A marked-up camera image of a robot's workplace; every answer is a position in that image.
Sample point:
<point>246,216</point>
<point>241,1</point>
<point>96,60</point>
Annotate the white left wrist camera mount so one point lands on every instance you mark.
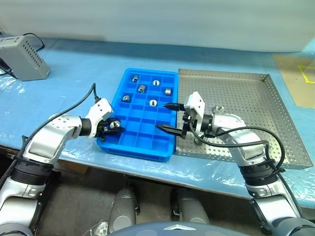
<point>101,109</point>

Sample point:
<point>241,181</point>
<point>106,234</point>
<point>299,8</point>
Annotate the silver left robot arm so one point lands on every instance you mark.
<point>46,140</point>

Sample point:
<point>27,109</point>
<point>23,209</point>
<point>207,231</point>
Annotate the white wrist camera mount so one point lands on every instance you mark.
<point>197,102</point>
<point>101,109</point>

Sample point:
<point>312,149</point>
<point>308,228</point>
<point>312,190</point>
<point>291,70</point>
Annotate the dark grey robot leg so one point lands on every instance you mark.
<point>189,209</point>
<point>123,209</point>

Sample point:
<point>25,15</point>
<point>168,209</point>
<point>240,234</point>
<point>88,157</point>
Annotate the perforated steel tray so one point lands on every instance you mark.
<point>246,103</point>

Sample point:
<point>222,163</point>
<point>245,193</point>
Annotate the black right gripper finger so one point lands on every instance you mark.
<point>173,106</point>
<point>169,129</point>

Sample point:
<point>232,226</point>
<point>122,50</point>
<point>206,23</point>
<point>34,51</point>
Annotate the dark grey robot torso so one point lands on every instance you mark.
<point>177,229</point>

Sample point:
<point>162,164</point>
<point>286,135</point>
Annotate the grey perforated metal box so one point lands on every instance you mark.
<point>24,59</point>

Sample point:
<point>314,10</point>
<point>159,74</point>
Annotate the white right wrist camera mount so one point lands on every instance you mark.
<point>197,102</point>

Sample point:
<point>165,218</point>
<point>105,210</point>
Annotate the metal roller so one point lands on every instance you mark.
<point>155,82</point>
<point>153,102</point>
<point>135,78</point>
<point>218,108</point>
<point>126,98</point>
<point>114,124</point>
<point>141,88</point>
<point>168,91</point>

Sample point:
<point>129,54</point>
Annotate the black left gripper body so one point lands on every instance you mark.
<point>103,130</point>

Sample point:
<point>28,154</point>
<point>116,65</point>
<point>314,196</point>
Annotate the blue compartment tray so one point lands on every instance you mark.
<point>145,110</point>

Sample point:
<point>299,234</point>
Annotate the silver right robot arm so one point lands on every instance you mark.
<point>248,145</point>

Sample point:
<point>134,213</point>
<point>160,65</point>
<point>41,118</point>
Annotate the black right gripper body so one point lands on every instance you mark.
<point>188,121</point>

